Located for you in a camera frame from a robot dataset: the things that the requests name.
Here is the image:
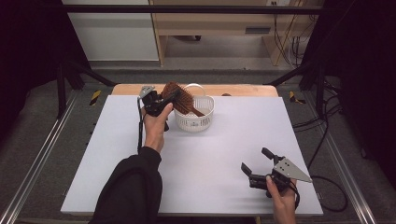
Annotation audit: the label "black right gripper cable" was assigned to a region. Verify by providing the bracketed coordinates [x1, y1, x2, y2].
[289, 175, 349, 214]

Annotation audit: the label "black metal stand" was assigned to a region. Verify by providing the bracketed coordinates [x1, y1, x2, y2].
[263, 60, 329, 119]
[55, 59, 118, 119]

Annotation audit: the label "person's right hand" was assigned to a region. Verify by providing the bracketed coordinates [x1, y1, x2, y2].
[265, 175, 299, 224]

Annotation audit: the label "brown wooden hairbrush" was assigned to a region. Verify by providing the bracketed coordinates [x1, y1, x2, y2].
[161, 81, 205, 118]

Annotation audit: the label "white slotted plastic basket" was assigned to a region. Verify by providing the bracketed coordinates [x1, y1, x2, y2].
[173, 82, 216, 133]

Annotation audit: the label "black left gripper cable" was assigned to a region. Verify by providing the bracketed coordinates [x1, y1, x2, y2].
[136, 96, 146, 154]

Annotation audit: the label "black floor cables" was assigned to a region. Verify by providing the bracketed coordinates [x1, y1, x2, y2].
[292, 77, 344, 171]

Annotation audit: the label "person's left hand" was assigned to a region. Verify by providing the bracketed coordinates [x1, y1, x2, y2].
[141, 103, 175, 154]

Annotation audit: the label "black frame bar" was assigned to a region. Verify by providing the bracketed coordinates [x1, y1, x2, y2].
[62, 4, 344, 14]

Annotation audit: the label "yellow black floor tape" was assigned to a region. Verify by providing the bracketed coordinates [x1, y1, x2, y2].
[289, 91, 307, 105]
[89, 90, 103, 106]

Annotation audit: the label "aluminium floor rail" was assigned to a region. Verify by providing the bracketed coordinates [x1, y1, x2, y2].
[0, 90, 79, 224]
[304, 92, 378, 224]

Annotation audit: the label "white cabinet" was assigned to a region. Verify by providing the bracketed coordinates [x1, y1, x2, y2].
[61, 0, 160, 62]

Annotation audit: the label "wooden desk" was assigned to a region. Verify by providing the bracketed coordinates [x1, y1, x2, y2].
[148, 0, 325, 67]

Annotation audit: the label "black curtain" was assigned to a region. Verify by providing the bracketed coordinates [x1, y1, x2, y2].
[0, 0, 92, 141]
[302, 0, 396, 183]

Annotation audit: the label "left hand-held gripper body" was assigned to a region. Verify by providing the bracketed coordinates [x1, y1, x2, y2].
[138, 85, 164, 118]

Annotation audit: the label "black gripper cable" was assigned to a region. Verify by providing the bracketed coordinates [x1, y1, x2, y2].
[136, 96, 146, 154]
[289, 175, 349, 214]

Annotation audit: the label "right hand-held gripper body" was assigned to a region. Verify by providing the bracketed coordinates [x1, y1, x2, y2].
[248, 157, 314, 192]

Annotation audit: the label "cables under desk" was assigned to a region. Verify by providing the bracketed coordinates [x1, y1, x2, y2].
[272, 0, 316, 67]

